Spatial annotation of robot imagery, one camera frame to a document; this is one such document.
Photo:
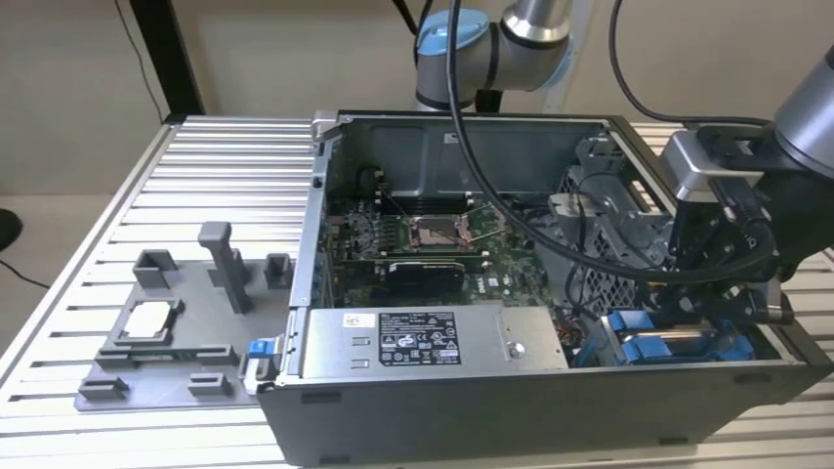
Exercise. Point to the green motherboard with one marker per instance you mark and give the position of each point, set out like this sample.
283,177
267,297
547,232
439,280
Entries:
521,264

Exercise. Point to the grey parts rack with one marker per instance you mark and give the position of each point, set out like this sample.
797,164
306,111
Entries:
195,312

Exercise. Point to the hard disk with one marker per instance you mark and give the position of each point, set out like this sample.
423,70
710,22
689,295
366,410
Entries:
629,322

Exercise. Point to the black RAM slot row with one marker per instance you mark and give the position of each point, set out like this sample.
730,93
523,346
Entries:
430,254
423,198

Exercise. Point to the thin metal locking lever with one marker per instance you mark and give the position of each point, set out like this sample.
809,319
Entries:
398,205

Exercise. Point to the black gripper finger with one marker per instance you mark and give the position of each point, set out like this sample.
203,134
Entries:
760,305
681,308

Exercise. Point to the black graphics card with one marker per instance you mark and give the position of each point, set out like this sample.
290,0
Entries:
423,278

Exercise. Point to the blue case latch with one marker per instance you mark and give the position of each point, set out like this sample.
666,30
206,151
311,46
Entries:
259,348

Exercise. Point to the silver CPU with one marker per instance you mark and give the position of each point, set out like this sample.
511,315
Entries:
148,320

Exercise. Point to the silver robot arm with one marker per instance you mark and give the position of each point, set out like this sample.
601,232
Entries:
521,58

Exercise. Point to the blue disk carrier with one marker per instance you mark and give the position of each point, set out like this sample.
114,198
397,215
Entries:
645,351

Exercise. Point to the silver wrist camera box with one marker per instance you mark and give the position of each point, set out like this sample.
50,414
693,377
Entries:
690,161

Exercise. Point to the CPU socket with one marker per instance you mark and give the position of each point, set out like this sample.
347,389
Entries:
433,234

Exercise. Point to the silver power supply unit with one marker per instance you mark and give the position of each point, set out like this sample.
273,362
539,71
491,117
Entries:
489,342

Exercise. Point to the perforated metal drive cage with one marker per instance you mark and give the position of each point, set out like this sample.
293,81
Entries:
613,283

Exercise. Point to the dark grey PC case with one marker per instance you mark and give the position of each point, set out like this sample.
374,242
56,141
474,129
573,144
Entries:
457,420

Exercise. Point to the black round base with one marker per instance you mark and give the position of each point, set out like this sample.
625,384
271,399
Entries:
8,229

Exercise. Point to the black vertical post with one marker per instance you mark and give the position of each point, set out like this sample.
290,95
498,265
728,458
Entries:
176,58

